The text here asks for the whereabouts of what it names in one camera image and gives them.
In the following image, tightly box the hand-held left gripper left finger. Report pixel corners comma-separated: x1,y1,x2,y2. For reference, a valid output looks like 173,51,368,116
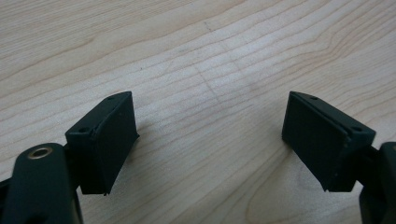
64,91,140,196

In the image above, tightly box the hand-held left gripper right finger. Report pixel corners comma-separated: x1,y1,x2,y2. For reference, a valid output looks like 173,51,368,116
281,91,377,193

